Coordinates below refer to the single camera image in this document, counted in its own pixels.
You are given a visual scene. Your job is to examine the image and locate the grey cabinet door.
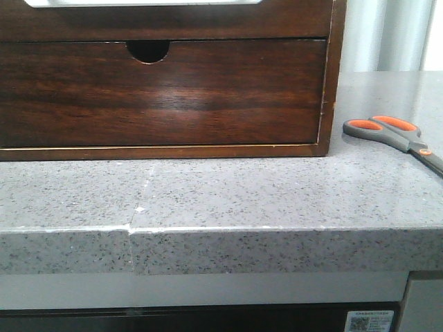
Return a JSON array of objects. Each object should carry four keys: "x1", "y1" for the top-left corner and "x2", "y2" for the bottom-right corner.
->
[{"x1": 397, "y1": 271, "x2": 442, "y2": 331}]

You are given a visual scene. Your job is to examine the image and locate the white QR code sticker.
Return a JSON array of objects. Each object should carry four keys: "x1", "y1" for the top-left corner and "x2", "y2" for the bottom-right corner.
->
[{"x1": 344, "y1": 311, "x2": 395, "y2": 332}]

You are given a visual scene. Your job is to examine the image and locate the black appliance under counter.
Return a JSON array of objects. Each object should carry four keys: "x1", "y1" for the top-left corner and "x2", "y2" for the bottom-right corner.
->
[{"x1": 1, "y1": 302, "x2": 399, "y2": 331}]

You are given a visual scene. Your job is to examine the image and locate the grey orange scissors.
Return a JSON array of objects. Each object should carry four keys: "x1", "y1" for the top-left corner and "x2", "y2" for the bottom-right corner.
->
[{"x1": 343, "y1": 116, "x2": 442, "y2": 177}]

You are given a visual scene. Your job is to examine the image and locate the dark wooden drawer cabinet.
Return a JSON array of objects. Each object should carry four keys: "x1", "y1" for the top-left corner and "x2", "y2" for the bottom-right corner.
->
[{"x1": 1, "y1": 1, "x2": 346, "y2": 161}]

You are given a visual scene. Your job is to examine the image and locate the wooden drawer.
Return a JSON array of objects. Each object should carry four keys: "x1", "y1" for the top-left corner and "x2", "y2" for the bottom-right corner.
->
[
  {"x1": 1, "y1": 39, "x2": 326, "y2": 147},
  {"x1": 1, "y1": 1, "x2": 333, "y2": 42}
]

